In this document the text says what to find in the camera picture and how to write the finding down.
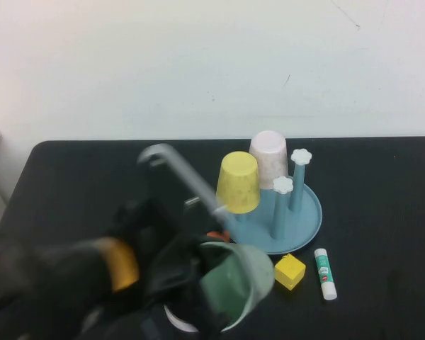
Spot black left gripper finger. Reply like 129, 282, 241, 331
198, 246, 234, 276
193, 292, 233, 340

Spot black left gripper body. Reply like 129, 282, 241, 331
141, 240, 206, 309

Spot mint green plastic cup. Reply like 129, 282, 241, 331
194, 241, 276, 334

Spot yellow plastic cup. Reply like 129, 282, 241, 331
215, 151, 261, 215

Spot blue cup stand with posts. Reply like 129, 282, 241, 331
219, 148, 323, 256

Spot pale pink plastic cup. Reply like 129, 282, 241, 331
248, 130, 290, 191

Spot orange cube block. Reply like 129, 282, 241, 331
207, 229, 231, 244

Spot white double-sided tape roll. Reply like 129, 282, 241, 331
162, 304, 199, 334

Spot yellow cube block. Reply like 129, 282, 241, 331
274, 253, 307, 293

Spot green and white glue stick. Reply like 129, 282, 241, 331
313, 247, 338, 301

